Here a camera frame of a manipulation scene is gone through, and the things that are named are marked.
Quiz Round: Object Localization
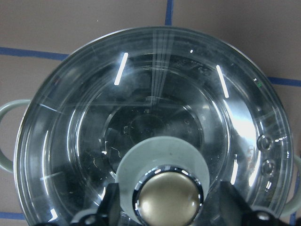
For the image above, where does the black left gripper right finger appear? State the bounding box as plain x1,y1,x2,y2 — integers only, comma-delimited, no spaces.
213,180,289,226

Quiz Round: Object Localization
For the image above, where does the pale green electric pot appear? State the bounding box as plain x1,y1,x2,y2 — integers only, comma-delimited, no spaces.
0,27,301,222

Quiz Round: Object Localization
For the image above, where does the glass pot lid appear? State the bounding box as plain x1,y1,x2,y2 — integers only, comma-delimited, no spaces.
14,26,294,226

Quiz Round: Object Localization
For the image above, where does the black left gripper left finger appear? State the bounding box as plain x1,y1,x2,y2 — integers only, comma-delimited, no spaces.
35,183,121,226

